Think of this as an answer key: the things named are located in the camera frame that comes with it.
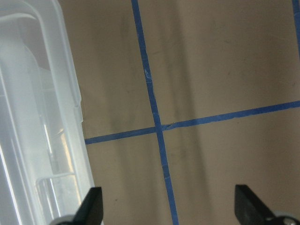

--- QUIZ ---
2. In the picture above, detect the clear plastic box lid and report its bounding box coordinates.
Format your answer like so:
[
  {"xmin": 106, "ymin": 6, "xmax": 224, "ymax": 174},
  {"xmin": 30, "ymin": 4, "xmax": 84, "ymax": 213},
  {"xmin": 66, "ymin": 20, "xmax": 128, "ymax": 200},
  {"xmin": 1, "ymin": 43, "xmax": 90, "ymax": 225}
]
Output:
[{"xmin": 0, "ymin": 0, "xmax": 93, "ymax": 225}]

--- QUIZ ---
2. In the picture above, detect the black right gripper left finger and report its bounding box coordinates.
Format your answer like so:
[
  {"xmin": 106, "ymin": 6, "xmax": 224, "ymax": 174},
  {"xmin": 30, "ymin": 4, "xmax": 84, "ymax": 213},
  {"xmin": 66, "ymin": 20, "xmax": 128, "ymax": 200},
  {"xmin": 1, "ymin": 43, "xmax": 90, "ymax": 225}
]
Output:
[{"xmin": 52, "ymin": 187, "xmax": 103, "ymax": 225}]

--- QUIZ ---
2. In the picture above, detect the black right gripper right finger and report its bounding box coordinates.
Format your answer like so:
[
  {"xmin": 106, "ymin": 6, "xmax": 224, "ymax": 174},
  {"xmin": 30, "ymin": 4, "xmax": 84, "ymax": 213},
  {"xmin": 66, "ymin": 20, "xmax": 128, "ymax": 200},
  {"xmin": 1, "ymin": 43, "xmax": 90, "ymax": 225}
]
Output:
[{"xmin": 234, "ymin": 184, "xmax": 300, "ymax": 225}]

